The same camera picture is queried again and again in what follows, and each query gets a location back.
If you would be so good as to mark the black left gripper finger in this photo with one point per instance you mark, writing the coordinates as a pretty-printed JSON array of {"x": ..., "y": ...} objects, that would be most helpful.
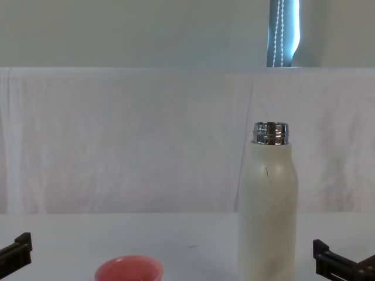
[{"x": 21, "y": 248}]

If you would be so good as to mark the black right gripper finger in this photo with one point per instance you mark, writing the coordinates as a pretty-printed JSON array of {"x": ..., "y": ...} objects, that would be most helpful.
[{"x": 325, "y": 259}]

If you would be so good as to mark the cream vacuum bottle steel neck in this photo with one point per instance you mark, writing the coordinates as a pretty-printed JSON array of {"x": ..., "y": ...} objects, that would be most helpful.
[{"x": 268, "y": 210}]

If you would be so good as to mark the pink cup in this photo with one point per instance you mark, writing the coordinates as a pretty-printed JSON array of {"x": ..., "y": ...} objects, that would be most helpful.
[{"x": 129, "y": 270}]

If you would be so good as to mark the white table cloth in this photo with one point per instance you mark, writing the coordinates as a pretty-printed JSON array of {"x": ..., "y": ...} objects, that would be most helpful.
[{"x": 181, "y": 234}]

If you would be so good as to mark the white hanging sheet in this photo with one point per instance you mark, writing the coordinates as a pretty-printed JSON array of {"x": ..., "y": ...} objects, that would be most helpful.
[{"x": 132, "y": 140}]

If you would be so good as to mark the white curtain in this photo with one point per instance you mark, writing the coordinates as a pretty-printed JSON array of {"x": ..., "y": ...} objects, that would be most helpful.
[{"x": 117, "y": 29}]

